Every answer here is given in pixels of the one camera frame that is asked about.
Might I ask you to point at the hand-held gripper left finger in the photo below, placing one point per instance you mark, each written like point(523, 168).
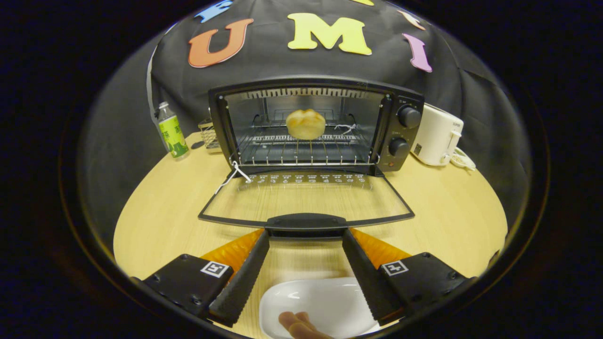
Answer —
point(240, 287)

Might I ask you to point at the round golden bread bun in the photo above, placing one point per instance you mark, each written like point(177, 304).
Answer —
point(305, 124)

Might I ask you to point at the green label drink bottle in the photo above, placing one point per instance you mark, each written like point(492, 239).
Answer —
point(172, 134)

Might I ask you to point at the white square plate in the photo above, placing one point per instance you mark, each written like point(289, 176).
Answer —
point(330, 301)

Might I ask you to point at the black toaster oven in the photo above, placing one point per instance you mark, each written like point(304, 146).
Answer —
point(407, 136)

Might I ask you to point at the white pop-up toaster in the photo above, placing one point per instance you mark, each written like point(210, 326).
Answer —
point(435, 136)

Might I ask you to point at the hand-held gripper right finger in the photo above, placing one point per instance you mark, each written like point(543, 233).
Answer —
point(370, 282)

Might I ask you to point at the small black cap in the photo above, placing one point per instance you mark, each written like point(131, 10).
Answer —
point(198, 144)

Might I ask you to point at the white divided condiment dish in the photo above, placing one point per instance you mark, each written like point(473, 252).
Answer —
point(464, 160)

